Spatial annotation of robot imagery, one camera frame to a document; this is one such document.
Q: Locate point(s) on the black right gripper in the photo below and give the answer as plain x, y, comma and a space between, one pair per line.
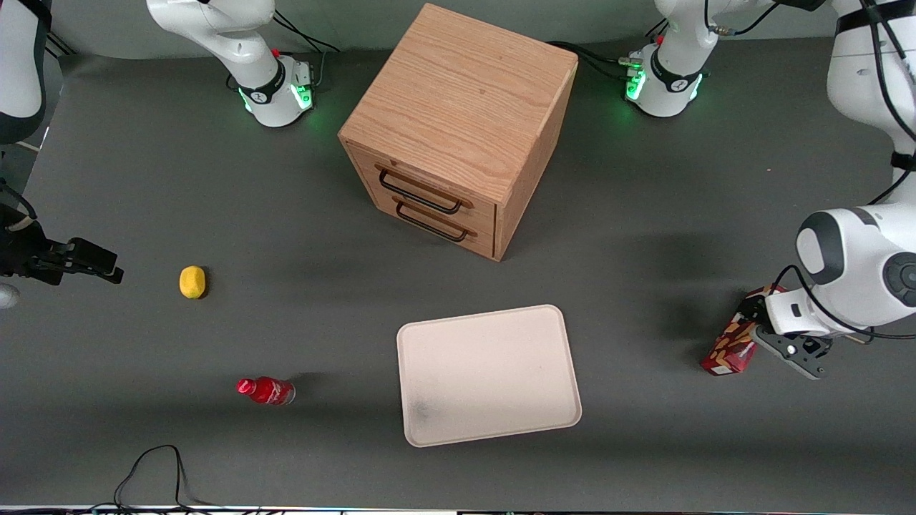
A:
27, 256

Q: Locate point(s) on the red tartan cookie box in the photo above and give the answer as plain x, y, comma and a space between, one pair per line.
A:
726, 354

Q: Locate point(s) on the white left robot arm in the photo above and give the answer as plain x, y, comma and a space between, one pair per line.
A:
859, 250

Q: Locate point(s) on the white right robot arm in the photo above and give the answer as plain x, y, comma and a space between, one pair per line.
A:
215, 28

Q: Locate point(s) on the beige rectangular tray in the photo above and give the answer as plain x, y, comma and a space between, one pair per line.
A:
486, 375

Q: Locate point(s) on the yellow lemon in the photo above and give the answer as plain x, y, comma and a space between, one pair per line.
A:
192, 282

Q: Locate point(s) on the small red drink bottle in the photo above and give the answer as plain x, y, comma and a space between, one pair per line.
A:
266, 390

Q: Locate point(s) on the wooden two-drawer cabinet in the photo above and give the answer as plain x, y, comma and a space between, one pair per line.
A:
465, 93

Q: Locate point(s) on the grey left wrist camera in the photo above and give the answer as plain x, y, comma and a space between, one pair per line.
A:
798, 315

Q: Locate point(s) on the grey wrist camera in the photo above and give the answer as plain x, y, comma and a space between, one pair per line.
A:
6, 295
798, 315

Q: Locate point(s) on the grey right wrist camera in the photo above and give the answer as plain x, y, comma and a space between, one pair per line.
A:
6, 295

